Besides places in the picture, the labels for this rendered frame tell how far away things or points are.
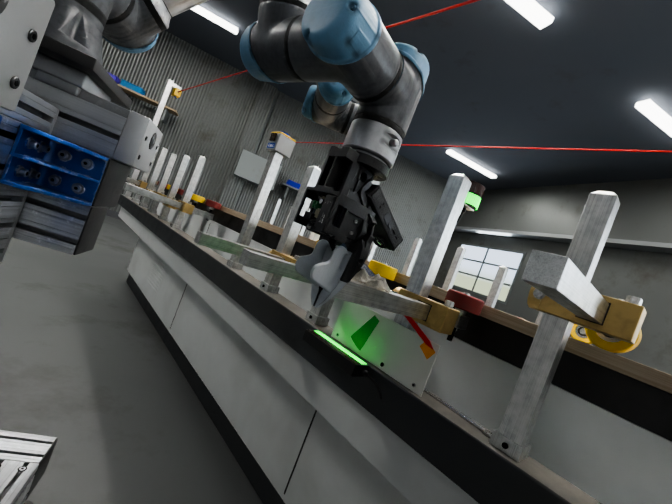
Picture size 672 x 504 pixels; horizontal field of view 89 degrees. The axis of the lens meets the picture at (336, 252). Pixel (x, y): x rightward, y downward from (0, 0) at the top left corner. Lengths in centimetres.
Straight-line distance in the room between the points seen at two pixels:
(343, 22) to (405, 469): 70
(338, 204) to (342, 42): 17
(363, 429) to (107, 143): 73
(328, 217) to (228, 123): 703
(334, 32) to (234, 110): 711
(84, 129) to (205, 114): 675
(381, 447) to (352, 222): 49
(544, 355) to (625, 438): 26
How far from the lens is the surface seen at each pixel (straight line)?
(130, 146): 72
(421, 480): 75
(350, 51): 42
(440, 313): 68
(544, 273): 36
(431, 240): 73
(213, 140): 736
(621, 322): 60
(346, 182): 45
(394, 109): 48
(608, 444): 84
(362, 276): 54
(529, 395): 63
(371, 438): 80
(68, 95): 75
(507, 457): 64
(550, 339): 62
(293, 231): 107
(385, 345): 73
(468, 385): 90
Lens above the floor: 89
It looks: level
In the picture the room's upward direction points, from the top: 21 degrees clockwise
